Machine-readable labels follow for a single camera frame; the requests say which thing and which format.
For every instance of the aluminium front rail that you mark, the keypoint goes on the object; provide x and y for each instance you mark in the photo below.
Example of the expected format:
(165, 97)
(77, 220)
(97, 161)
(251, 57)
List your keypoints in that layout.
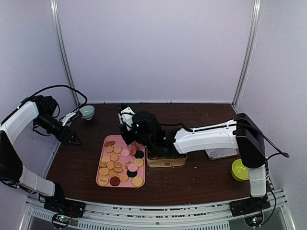
(209, 216)

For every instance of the frame post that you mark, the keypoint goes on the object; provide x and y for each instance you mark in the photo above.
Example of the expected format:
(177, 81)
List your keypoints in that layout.
(251, 44)
(60, 39)

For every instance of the brown leaf cookie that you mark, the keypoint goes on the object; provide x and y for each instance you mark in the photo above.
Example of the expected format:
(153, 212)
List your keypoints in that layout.
(109, 143)

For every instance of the pink round cookie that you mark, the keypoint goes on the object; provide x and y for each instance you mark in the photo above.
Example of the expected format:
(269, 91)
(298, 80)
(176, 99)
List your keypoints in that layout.
(125, 153)

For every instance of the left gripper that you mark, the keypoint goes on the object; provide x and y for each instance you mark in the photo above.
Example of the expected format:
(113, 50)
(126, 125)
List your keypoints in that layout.
(64, 140)

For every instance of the round embossed cookie bottom right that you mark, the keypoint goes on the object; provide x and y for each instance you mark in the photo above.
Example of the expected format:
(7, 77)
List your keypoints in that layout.
(137, 181)

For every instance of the left frame post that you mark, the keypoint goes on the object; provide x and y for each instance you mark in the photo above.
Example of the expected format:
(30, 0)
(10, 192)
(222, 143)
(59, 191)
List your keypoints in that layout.
(60, 39)

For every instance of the right frame post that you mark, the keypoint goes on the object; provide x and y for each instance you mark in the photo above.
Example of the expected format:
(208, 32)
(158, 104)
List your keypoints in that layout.
(251, 44)

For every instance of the dark red round cookie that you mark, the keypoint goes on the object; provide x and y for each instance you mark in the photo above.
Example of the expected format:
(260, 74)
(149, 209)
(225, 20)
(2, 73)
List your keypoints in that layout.
(114, 181)

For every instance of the swirl butter cookie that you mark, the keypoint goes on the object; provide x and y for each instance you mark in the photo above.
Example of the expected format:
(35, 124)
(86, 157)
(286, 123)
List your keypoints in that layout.
(134, 150)

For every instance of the black cookie lower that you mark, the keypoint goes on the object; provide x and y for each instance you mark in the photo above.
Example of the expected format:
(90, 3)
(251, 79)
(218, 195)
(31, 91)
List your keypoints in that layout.
(131, 174)

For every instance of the gold cookie tin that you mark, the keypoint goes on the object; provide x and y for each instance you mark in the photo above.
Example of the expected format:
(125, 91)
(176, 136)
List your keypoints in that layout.
(173, 159)

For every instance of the tan maple leaf cookie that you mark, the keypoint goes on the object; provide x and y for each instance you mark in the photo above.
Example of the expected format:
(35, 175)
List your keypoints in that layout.
(114, 158)

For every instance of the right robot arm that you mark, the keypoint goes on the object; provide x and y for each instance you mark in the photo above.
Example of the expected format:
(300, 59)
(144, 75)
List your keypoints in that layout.
(240, 134)

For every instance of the black sandwich cookie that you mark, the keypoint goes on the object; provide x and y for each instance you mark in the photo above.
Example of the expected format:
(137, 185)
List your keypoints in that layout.
(139, 154)

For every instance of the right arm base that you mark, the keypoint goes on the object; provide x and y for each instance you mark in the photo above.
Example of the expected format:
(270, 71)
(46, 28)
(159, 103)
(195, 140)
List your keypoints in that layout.
(251, 209)

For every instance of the round cookie red mark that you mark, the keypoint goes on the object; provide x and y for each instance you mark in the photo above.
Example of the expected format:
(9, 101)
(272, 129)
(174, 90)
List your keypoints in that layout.
(103, 180)

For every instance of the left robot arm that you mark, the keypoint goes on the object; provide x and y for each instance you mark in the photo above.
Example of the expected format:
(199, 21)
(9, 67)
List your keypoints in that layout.
(16, 154)

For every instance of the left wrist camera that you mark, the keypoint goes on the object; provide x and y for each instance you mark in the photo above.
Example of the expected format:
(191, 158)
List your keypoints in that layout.
(70, 117)

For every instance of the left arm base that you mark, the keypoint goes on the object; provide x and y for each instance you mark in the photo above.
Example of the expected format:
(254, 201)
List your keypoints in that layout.
(64, 212)

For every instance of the silver tin lid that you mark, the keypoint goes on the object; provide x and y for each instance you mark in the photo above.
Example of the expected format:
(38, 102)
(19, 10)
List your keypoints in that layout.
(220, 153)

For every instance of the pale blue ceramic bowl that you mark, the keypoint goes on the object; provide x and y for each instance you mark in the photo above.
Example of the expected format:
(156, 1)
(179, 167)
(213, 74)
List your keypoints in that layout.
(87, 112)

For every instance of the pink plastic tray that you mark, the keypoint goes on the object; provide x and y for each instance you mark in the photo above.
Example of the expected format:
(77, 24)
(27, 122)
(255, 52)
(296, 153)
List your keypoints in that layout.
(119, 168)

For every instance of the green bowl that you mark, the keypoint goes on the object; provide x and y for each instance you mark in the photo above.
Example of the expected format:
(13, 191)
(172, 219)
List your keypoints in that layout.
(239, 171)

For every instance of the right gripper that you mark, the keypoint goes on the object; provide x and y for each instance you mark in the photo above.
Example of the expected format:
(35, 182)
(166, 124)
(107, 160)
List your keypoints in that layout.
(127, 139)

